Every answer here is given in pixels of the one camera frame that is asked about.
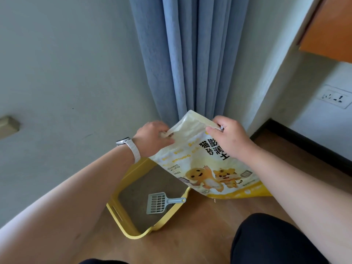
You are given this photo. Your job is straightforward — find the yellow plastic litter box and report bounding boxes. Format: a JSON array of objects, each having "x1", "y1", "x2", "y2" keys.
[{"x1": 106, "y1": 157, "x2": 193, "y2": 240}]

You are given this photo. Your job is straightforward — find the white band wristwatch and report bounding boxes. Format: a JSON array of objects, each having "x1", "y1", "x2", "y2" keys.
[{"x1": 115, "y1": 136, "x2": 142, "y2": 164}]

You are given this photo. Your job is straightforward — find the person's right hand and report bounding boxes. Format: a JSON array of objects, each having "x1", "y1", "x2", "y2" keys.
[{"x1": 205, "y1": 115, "x2": 258, "y2": 160}]

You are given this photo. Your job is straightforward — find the black baseboard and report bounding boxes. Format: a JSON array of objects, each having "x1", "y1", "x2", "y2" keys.
[{"x1": 250, "y1": 118, "x2": 352, "y2": 174}]

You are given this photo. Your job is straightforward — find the person's right forearm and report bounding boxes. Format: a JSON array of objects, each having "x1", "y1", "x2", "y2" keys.
[{"x1": 242, "y1": 143, "x2": 352, "y2": 246}]

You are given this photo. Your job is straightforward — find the grey blue litter scoop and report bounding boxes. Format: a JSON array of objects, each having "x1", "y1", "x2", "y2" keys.
[{"x1": 146, "y1": 192, "x2": 187, "y2": 215}]

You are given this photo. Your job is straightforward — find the person's left hand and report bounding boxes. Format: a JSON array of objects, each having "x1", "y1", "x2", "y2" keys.
[{"x1": 133, "y1": 121, "x2": 176, "y2": 159}]

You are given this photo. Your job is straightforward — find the person's left forearm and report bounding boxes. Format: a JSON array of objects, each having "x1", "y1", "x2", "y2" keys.
[{"x1": 0, "y1": 147, "x2": 138, "y2": 264}]

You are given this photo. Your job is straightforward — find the person's black trousers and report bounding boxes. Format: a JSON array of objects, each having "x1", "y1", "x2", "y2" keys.
[{"x1": 78, "y1": 213, "x2": 331, "y2": 264}]

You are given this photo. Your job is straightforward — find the white wall socket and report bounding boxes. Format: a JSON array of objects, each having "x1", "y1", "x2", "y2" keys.
[{"x1": 316, "y1": 84, "x2": 352, "y2": 110}]

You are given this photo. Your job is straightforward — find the orange wooden cabinet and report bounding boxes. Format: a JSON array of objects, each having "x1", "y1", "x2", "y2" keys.
[{"x1": 298, "y1": 0, "x2": 352, "y2": 64}]

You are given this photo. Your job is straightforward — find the blue curtain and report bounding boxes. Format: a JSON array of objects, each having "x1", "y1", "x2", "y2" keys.
[{"x1": 128, "y1": 0, "x2": 255, "y2": 127}]

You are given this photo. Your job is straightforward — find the yellow white cat litter bag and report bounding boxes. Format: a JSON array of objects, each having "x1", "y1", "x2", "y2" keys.
[{"x1": 148, "y1": 109, "x2": 273, "y2": 200}]

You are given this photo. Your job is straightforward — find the beige wall fixture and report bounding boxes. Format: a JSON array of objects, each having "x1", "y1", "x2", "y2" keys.
[{"x1": 0, "y1": 115, "x2": 21, "y2": 140}]

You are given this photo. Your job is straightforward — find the grey cat litter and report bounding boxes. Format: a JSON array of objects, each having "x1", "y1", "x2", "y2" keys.
[{"x1": 118, "y1": 164, "x2": 190, "y2": 234}]

